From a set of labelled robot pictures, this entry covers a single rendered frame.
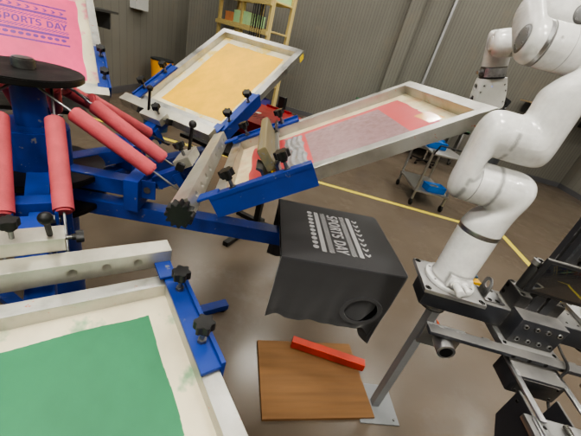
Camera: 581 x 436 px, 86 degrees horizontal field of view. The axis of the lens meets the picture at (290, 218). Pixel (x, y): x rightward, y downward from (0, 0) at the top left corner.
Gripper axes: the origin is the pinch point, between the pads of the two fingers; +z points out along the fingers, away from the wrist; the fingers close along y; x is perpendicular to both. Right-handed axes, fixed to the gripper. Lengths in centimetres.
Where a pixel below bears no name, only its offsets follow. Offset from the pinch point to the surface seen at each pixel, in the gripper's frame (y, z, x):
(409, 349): -17, 100, -14
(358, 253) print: -44, 43, -12
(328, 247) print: -55, 40, -12
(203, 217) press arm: -102, 28, -2
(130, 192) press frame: -123, 13, -8
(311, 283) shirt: -63, 47, -22
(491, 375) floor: 59, 174, 15
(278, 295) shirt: -75, 53, -21
